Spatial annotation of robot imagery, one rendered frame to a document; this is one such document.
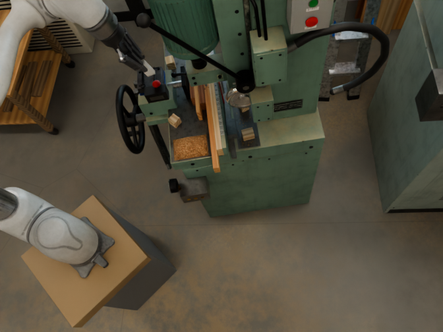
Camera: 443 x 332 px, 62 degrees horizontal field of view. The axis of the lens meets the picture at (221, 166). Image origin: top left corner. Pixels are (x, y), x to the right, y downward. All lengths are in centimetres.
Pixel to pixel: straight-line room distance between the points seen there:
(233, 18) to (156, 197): 145
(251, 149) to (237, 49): 42
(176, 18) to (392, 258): 165
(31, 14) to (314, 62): 82
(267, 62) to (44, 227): 89
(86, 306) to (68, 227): 35
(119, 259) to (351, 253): 122
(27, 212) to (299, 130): 102
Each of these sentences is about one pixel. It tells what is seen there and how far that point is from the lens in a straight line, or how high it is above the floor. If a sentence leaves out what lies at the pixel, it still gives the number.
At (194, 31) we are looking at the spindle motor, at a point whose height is 130.
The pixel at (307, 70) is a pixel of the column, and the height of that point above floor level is 108.
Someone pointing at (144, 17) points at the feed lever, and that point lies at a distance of 97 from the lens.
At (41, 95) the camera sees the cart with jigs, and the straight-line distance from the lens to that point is 278.
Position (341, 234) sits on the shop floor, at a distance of 216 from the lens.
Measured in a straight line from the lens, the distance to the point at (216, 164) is 126.
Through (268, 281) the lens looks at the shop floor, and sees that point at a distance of 209.
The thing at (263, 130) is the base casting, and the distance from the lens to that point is 146.
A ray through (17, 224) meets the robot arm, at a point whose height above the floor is 94.
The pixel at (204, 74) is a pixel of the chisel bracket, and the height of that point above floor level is 106.
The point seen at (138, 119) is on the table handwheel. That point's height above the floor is 82.
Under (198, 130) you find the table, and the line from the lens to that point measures 138.
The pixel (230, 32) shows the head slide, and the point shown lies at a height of 126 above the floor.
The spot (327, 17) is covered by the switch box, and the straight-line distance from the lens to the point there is 102.
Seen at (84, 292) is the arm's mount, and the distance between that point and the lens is 159.
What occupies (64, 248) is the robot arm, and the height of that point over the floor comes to 91.
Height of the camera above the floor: 208
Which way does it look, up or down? 65 degrees down
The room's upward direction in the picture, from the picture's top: 19 degrees counter-clockwise
